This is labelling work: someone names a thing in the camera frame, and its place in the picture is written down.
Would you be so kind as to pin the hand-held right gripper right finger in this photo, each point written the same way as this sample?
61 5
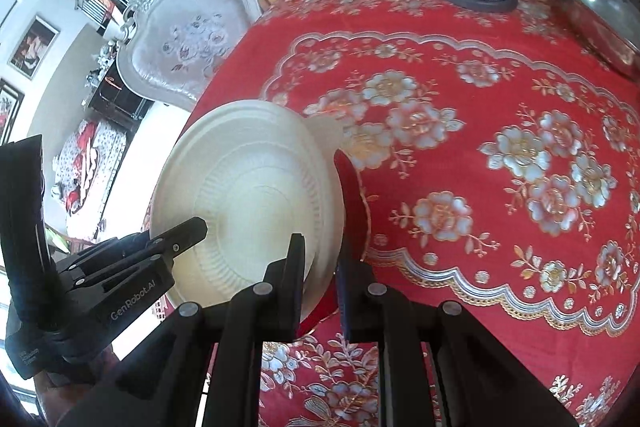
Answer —
345 292

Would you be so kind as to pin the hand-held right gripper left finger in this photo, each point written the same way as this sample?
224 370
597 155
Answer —
295 287

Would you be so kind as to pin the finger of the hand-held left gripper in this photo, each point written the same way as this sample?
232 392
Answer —
105 252
175 239

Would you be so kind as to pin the large red glass plate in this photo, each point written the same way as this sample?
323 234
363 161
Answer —
356 207

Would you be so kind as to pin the cream ribbed plate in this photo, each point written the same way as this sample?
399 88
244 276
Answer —
250 187

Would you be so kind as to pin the person's left forearm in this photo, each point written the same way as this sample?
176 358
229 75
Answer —
75 397

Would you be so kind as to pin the red patterned blanket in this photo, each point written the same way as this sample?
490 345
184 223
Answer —
90 167

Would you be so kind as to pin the dark wooden cabinet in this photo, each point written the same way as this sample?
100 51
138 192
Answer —
117 97

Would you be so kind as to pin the red floral tablecloth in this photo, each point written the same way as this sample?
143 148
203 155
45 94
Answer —
475 157

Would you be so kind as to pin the white ornate floral chair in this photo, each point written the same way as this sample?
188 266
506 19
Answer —
195 42

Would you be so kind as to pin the metal stair railing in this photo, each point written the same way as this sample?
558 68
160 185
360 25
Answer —
107 2

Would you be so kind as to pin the framed wall picture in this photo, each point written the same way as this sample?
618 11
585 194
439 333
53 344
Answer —
9 112
34 47

